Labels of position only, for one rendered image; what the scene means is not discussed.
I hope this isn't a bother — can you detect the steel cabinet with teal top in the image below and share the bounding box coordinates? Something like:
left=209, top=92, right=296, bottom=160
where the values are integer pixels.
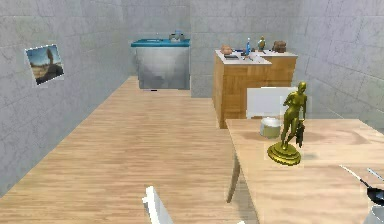
left=130, top=38, right=191, bottom=91

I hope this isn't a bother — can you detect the wooden counter with white top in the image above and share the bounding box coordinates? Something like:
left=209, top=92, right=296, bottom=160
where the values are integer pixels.
left=212, top=49, right=299, bottom=130

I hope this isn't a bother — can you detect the white chair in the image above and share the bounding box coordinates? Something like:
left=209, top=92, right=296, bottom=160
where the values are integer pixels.
left=141, top=185, right=175, bottom=224
left=245, top=86, right=313, bottom=120

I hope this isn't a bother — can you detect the glass object on teal top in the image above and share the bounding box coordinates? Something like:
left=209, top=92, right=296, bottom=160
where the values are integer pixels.
left=168, top=29, right=186, bottom=43

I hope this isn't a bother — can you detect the pale green round jar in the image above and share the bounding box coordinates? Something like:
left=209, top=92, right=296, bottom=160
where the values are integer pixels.
left=259, top=116, right=283, bottom=140

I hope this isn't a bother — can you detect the green and gold figurine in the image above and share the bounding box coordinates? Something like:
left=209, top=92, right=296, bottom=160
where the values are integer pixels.
left=257, top=35, right=267, bottom=53

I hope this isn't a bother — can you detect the golden human figure statue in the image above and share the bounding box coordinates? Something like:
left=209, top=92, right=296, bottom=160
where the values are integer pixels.
left=266, top=81, right=309, bottom=167

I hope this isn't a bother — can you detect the dark brown round object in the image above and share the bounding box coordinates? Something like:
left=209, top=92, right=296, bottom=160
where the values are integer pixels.
left=272, top=40, right=288, bottom=54

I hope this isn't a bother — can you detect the light wooden dining table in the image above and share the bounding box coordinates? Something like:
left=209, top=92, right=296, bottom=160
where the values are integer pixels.
left=225, top=118, right=384, bottom=224

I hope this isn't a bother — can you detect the silver utensil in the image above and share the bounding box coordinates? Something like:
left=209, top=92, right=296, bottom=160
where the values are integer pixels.
left=366, top=167, right=384, bottom=183

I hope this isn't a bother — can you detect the framed landscape wall picture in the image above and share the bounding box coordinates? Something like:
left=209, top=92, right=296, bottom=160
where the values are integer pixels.
left=24, top=43, right=66, bottom=87

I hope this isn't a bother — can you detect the black pan with silver handle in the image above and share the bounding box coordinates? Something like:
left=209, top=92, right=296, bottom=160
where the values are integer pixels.
left=339, top=164, right=384, bottom=206

